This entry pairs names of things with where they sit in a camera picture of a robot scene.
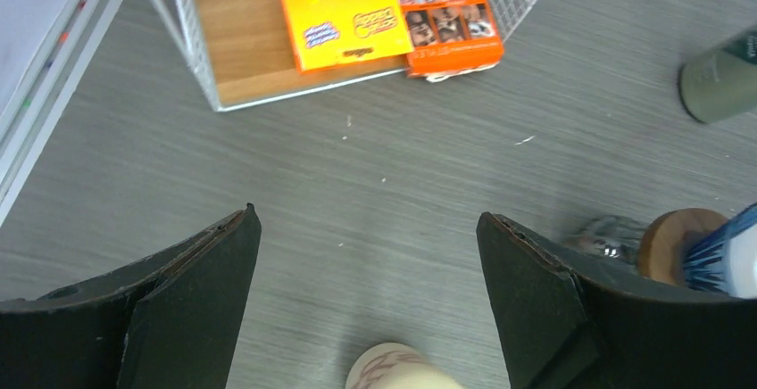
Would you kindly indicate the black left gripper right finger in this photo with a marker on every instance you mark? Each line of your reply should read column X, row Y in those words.
column 566, row 319

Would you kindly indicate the green pump bottle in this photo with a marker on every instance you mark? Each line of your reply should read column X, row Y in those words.
column 720, row 83

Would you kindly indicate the orange photo booklet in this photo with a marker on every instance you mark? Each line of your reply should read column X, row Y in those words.
column 450, row 38

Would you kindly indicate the cream pump bottle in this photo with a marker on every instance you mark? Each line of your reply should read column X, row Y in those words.
column 394, row 366

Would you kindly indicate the orange box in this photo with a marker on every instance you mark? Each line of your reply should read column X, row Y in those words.
column 331, row 33

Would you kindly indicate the white coffee filter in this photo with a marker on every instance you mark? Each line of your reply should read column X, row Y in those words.
column 741, row 267

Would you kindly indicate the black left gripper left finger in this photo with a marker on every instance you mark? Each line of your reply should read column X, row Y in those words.
column 169, row 320

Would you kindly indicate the white wire wooden shelf rack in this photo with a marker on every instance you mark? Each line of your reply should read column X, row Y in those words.
column 241, row 55

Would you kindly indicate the blue plastic dripper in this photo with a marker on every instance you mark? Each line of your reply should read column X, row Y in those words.
column 704, row 265

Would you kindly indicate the grey glass pitcher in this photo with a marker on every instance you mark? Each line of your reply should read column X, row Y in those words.
column 611, row 236

